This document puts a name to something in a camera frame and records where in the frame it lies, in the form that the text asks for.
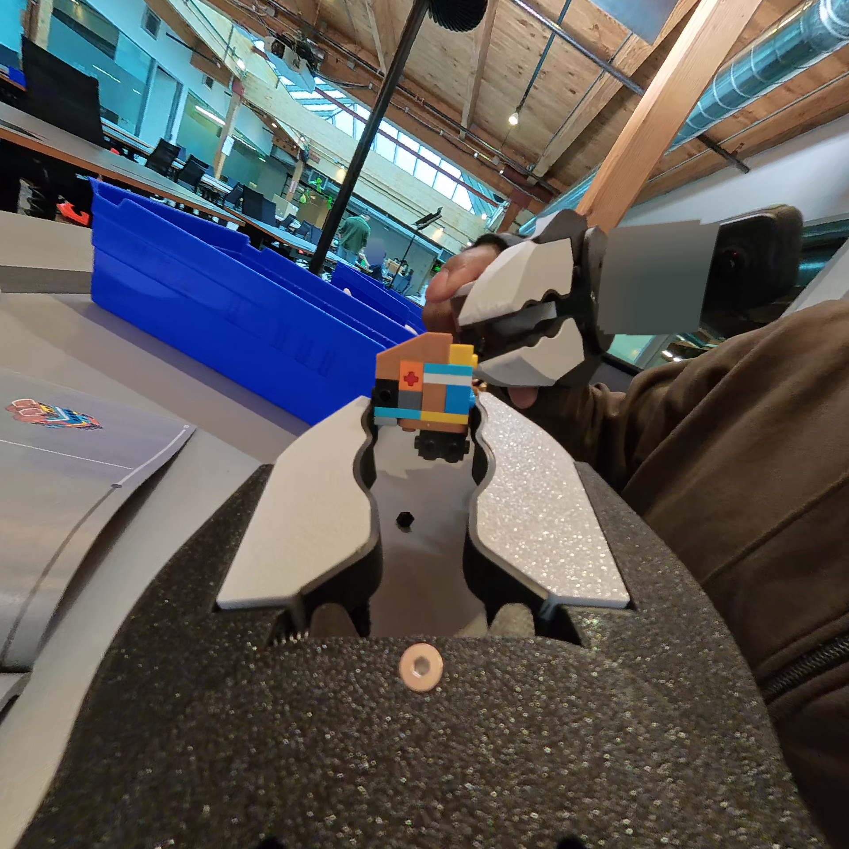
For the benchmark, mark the grey desk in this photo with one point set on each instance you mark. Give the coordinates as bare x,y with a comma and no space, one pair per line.
232,431

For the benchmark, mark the blue plastic bin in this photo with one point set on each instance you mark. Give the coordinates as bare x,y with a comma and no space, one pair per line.
199,285
371,288

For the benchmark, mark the grey building instruction booklet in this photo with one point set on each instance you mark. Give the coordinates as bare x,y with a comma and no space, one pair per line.
66,497

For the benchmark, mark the ceiling projector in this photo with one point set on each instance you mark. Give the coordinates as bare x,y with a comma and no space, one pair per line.
295,60

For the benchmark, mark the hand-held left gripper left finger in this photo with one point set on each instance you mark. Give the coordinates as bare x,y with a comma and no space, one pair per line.
298,524

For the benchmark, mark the background office desk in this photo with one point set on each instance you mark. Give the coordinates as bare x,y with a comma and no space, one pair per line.
278,232
99,159

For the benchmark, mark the yellow toy brick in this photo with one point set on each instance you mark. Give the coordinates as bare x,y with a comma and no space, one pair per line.
464,355

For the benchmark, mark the black pole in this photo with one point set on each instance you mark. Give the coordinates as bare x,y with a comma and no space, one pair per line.
371,132

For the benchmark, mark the silver ventilation duct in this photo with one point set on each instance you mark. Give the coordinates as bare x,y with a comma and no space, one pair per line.
749,73

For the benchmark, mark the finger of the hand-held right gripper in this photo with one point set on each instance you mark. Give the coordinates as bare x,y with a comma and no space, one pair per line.
524,272
544,361

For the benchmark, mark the small multicoloured brick model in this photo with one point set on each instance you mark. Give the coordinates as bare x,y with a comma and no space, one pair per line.
424,398

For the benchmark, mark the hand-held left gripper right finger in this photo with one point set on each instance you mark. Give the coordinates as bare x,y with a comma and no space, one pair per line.
550,530

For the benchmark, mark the black office chair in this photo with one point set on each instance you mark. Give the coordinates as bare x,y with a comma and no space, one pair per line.
63,93

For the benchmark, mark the person's right hand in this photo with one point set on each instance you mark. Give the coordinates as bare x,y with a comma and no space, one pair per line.
451,278

